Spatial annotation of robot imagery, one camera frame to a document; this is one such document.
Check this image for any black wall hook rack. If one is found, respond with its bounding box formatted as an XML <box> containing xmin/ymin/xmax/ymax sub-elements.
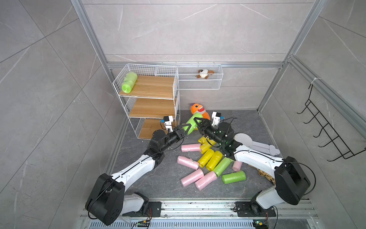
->
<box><xmin>297</xmin><ymin>84</ymin><xmax>366</xmax><ymax>162</ymax></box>

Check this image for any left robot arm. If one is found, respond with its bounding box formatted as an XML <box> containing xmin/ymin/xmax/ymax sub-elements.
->
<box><xmin>85</xmin><ymin>124</ymin><xmax>197</xmax><ymax>226</ymax></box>

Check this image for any brown white plush toy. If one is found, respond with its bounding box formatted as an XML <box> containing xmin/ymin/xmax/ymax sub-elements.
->
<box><xmin>196</xmin><ymin>69</ymin><xmax>215</xmax><ymax>79</ymax></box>

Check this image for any pink roll upper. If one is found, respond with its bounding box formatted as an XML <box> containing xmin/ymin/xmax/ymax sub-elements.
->
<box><xmin>181</xmin><ymin>143</ymin><xmax>202</xmax><ymax>152</ymax></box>

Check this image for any white wire three-tier shelf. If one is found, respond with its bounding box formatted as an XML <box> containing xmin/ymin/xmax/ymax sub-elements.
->
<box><xmin>112</xmin><ymin>64</ymin><xmax>180</xmax><ymax>139</ymax></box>

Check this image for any pink roll left middle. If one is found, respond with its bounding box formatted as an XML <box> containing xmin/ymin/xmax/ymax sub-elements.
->
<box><xmin>177</xmin><ymin>156</ymin><xmax>199</xmax><ymax>170</ymax></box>

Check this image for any pink roll lower right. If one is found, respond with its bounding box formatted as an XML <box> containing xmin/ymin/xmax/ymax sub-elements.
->
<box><xmin>195</xmin><ymin>171</ymin><xmax>217</xmax><ymax>191</ymax></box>

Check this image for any white wire wall basket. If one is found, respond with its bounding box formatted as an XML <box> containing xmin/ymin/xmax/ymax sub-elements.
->
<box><xmin>154</xmin><ymin>64</ymin><xmax>224</xmax><ymax>90</ymax></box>

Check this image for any yellow roll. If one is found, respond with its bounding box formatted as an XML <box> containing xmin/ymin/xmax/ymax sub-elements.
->
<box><xmin>200</xmin><ymin>139</ymin><xmax>216</xmax><ymax>154</ymax></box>
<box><xmin>198</xmin><ymin>136</ymin><xmax>215</xmax><ymax>145</ymax></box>
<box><xmin>198</xmin><ymin>149</ymin><xmax>214</xmax><ymax>168</ymax></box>
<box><xmin>206</xmin><ymin>151</ymin><xmax>223</xmax><ymax>171</ymax></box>

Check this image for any pink roll lower left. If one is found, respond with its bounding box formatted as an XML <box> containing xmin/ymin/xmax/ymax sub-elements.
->
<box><xmin>181</xmin><ymin>169</ymin><xmax>204</xmax><ymax>187</ymax></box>

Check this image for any brown patterned object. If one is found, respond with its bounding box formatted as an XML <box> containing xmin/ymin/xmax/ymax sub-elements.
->
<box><xmin>257</xmin><ymin>169</ymin><xmax>276</xmax><ymax>185</ymax></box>

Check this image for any yellow roll middle right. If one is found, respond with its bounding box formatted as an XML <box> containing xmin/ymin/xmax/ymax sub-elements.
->
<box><xmin>206</xmin><ymin>151</ymin><xmax>223</xmax><ymax>171</ymax></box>

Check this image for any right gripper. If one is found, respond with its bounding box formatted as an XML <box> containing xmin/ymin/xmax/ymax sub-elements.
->
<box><xmin>194</xmin><ymin>117</ymin><xmax>225</xmax><ymax>148</ymax></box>

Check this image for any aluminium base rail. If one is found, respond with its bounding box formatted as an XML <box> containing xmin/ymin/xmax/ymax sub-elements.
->
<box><xmin>76</xmin><ymin>198</ymin><xmax>323</xmax><ymax>229</ymax></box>

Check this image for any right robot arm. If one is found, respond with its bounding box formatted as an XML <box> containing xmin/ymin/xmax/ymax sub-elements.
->
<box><xmin>193</xmin><ymin>117</ymin><xmax>311</xmax><ymax>216</ymax></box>

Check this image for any yellow roll upper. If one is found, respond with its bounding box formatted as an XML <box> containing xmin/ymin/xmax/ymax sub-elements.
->
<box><xmin>198</xmin><ymin>136</ymin><xmax>215</xmax><ymax>145</ymax></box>

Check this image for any yellow roll middle left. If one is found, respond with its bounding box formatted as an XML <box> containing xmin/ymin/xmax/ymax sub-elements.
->
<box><xmin>198</xmin><ymin>149</ymin><xmax>214</xmax><ymax>168</ymax></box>

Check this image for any pink roll right small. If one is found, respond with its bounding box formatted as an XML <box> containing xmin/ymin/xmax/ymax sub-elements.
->
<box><xmin>232</xmin><ymin>161</ymin><xmax>243</xmax><ymax>172</ymax></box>

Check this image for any orange shark plush toy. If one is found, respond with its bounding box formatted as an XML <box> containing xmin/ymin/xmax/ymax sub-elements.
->
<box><xmin>190</xmin><ymin>103</ymin><xmax>210</xmax><ymax>120</ymax></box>

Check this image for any green roll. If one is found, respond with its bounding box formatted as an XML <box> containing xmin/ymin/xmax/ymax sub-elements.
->
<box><xmin>121</xmin><ymin>72</ymin><xmax>138</xmax><ymax>94</ymax></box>
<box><xmin>213</xmin><ymin>157</ymin><xmax>233</xmax><ymax>177</ymax></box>
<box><xmin>186</xmin><ymin>113</ymin><xmax>203</xmax><ymax>127</ymax></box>
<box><xmin>222</xmin><ymin>171</ymin><xmax>246</xmax><ymax>184</ymax></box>

